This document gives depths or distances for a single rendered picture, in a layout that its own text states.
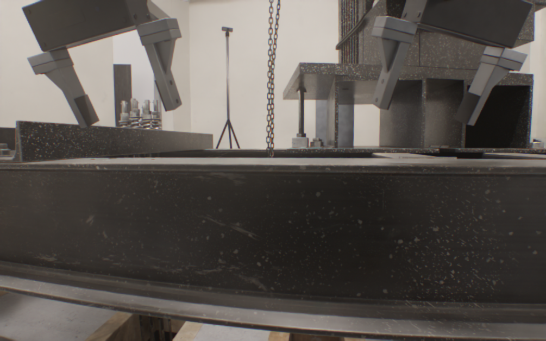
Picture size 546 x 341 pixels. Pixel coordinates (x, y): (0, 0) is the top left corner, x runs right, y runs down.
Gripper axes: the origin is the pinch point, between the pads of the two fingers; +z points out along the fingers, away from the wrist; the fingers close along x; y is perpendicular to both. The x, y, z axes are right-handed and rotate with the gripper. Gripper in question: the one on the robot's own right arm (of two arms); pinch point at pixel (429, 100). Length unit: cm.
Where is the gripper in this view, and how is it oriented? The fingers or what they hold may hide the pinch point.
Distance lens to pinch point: 41.0
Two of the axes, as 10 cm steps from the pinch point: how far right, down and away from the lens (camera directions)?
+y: 0.7, 4.9, -8.7
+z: -1.6, 8.7, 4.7
